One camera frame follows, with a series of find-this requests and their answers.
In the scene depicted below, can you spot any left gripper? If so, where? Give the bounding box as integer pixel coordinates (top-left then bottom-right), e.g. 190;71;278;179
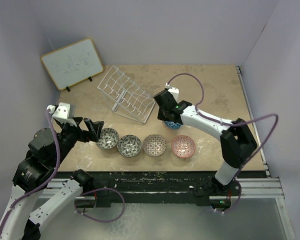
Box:
52;116;104;166

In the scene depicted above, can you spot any red patterned bowl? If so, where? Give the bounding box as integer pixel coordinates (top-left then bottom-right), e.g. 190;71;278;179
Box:
171;135;196;159

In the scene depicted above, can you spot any white wire dish rack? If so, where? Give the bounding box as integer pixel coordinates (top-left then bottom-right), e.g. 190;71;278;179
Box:
98;65;155;124

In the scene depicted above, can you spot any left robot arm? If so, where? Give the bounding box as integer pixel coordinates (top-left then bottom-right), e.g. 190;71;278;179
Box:
0;117;105;240

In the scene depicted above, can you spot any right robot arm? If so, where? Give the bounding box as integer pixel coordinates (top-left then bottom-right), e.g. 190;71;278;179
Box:
154;89;257;196

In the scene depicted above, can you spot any grey leaf bowl left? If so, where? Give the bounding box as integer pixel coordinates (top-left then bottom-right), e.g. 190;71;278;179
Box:
96;128;119;150

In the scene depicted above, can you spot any grey leaf bowl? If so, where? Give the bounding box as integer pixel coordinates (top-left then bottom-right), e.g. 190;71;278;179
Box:
117;134;142;158
96;128;119;150

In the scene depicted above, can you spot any brown patterned bowl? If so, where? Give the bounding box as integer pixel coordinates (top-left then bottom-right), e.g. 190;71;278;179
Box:
143;134;167;157

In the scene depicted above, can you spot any yellow framed whiteboard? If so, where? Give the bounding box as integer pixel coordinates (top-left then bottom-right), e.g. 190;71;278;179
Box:
40;38;104;91

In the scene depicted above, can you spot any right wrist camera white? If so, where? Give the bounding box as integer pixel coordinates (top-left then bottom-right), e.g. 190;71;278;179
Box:
164;83;180;102

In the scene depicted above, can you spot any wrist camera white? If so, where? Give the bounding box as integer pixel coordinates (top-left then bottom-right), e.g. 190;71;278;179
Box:
164;83;180;102
46;102;77;127

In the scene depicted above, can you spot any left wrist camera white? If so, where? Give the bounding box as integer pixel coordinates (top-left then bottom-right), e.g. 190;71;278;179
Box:
46;102;77;127

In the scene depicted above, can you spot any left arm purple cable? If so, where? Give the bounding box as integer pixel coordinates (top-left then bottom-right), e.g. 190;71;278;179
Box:
0;109;62;238

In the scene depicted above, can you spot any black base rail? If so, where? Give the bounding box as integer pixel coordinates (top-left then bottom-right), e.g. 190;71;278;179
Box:
48;170;243;208

